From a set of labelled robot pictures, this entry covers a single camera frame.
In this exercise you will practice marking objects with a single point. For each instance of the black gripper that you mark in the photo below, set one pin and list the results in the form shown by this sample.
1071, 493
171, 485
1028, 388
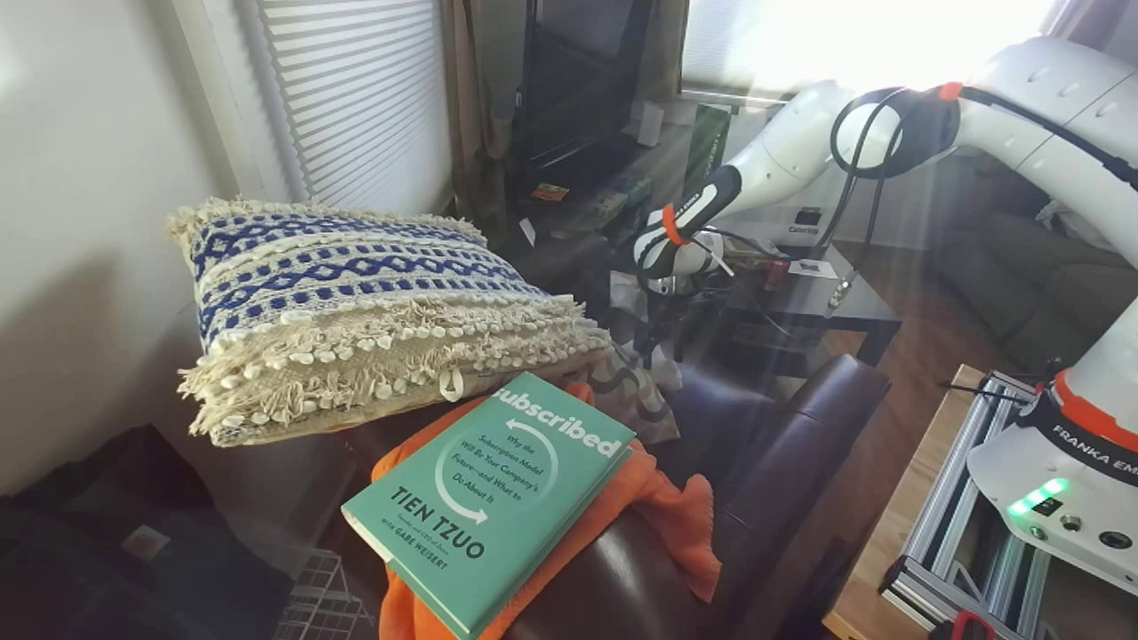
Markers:
668, 253

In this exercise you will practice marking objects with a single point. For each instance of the white stuffed toy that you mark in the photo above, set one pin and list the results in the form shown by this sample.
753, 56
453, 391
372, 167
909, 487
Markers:
658, 370

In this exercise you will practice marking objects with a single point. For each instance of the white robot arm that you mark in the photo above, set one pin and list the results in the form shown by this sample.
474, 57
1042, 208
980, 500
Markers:
1042, 109

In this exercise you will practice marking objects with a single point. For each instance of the green hardcover book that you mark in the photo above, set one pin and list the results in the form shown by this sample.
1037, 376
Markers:
499, 500

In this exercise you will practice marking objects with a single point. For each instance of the green hanging cloth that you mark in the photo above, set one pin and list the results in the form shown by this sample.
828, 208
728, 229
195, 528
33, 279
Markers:
701, 144

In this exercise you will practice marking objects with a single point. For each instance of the white paper sheet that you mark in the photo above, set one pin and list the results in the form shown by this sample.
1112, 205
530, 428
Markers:
812, 267

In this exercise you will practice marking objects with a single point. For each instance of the brown patterned cushion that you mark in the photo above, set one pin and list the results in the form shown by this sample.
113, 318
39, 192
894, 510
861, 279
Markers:
617, 397

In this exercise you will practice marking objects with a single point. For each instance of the dark coffee table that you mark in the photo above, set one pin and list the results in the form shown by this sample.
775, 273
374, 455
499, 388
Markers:
819, 305

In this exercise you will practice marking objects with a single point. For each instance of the dark tv stand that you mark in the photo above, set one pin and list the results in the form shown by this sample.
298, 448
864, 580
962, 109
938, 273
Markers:
580, 93

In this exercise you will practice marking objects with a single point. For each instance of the dark brown leather armchair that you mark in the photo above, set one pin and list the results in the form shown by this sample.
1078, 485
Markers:
768, 465

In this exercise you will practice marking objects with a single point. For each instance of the brown curtain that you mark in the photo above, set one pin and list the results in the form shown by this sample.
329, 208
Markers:
474, 112

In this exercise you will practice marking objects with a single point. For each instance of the orange cloth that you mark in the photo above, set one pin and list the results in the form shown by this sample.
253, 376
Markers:
663, 510

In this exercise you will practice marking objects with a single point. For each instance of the blue white fringed pillow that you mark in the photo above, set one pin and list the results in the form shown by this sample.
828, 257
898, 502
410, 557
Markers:
343, 308

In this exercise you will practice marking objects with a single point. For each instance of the white window blind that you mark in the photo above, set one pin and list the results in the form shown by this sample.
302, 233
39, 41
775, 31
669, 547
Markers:
356, 100

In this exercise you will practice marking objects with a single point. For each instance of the grey brown sofa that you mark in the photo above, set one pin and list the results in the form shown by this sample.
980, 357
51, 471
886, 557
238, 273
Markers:
1042, 295

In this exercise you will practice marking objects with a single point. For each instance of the aluminium profile frame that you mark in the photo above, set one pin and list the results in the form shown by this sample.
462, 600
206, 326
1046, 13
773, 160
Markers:
965, 510

